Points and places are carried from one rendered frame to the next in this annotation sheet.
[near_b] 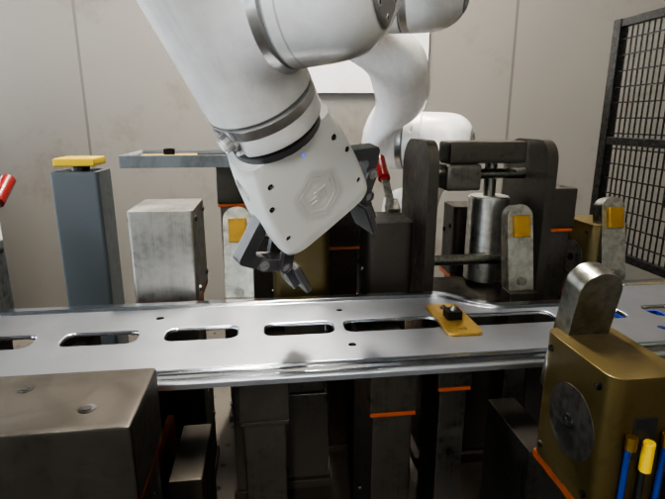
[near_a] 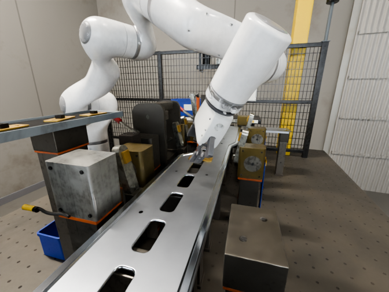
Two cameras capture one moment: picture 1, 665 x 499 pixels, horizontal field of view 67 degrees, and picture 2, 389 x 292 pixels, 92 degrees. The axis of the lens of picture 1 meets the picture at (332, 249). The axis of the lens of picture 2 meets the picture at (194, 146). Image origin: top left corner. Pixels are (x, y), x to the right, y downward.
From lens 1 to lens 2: 55 cm
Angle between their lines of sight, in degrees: 65
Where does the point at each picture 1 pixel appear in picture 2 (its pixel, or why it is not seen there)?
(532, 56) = (39, 61)
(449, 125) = (109, 96)
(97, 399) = (256, 216)
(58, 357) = (166, 250)
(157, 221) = (103, 165)
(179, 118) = not seen: outside the picture
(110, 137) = not seen: outside the picture
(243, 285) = (134, 182)
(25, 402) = (256, 237)
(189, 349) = (188, 205)
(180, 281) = (115, 194)
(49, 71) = not seen: outside the picture
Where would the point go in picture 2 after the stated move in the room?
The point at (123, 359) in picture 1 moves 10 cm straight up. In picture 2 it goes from (186, 225) to (184, 175)
